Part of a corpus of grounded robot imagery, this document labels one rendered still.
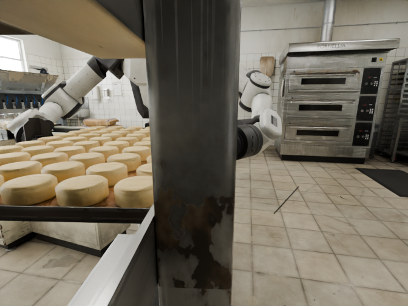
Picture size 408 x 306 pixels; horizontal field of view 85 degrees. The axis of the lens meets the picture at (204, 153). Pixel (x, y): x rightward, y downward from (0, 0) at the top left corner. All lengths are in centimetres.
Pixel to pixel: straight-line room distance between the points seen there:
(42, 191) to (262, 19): 543
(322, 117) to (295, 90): 65
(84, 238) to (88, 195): 166
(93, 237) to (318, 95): 392
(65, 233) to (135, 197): 181
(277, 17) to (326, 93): 201
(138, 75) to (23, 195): 75
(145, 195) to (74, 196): 7
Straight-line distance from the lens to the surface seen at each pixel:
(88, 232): 185
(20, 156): 46
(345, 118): 458
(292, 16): 562
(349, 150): 474
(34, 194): 29
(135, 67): 98
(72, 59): 698
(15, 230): 227
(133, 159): 36
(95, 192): 26
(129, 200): 23
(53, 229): 212
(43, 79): 232
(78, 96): 112
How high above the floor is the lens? 111
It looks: 13 degrees down
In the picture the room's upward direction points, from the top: straight up
